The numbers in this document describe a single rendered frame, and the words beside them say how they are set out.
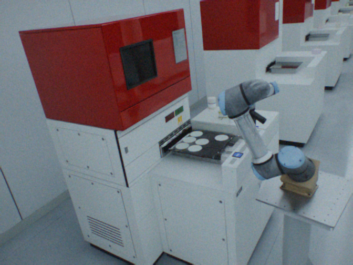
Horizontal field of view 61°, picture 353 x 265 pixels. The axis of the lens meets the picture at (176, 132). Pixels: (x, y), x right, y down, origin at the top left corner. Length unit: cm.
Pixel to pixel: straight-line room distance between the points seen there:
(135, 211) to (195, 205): 41
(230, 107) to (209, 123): 93
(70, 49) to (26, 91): 138
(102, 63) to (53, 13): 175
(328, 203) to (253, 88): 74
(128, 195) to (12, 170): 147
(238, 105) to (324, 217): 70
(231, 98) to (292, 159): 43
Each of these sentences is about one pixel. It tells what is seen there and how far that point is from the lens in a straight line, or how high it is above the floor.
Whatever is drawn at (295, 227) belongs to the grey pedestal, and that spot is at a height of 59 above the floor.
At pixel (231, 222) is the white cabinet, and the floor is 60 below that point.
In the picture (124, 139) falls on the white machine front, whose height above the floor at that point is 115.
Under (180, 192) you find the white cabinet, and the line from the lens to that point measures 201.
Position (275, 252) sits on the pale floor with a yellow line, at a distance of 262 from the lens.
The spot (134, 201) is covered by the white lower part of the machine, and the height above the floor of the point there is 70.
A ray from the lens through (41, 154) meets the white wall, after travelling 331.
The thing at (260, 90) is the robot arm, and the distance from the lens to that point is 146.
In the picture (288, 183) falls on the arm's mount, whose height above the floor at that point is 87.
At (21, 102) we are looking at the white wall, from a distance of 313.
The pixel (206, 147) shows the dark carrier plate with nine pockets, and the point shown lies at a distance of 213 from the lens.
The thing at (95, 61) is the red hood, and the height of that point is 163.
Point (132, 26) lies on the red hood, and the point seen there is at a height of 177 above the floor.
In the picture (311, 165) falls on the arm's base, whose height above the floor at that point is 99.
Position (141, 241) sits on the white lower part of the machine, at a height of 37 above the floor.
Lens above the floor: 189
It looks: 24 degrees down
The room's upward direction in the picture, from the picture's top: 8 degrees counter-clockwise
